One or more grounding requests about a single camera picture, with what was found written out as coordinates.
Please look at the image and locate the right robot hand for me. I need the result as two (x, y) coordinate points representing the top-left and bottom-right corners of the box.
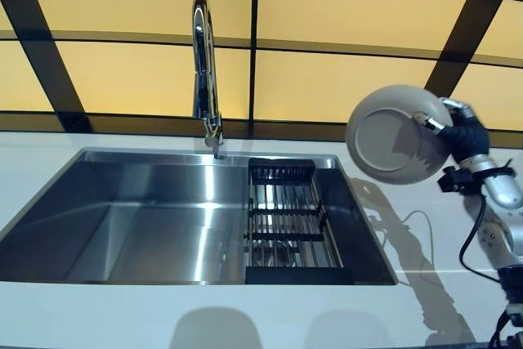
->
(414, 97), (490, 162)

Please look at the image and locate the beige ceramic plate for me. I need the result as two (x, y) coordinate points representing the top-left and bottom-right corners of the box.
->
(345, 84), (454, 185)

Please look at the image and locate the black dish drying rack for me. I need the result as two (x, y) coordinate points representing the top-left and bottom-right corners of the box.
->
(244, 158), (355, 284)

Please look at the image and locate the chrome gooseneck kitchen faucet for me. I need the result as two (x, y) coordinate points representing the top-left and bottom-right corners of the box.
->
(191, 0), (224, 161)

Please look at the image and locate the stainless steel sink basin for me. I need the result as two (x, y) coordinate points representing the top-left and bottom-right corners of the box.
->
(0, 146), (398, 286)

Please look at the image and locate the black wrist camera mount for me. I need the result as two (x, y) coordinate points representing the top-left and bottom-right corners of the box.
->
(437, 165), (475, 194)

